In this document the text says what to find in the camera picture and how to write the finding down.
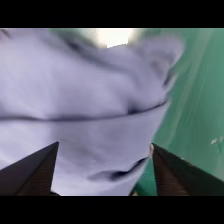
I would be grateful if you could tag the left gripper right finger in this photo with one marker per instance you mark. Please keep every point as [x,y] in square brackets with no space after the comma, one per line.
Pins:
[180,178]

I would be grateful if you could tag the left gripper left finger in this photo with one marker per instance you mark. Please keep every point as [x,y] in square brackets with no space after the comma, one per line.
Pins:
[35,175]

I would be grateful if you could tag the pale lilac shirt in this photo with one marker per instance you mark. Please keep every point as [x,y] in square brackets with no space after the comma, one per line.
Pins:
[86,100]

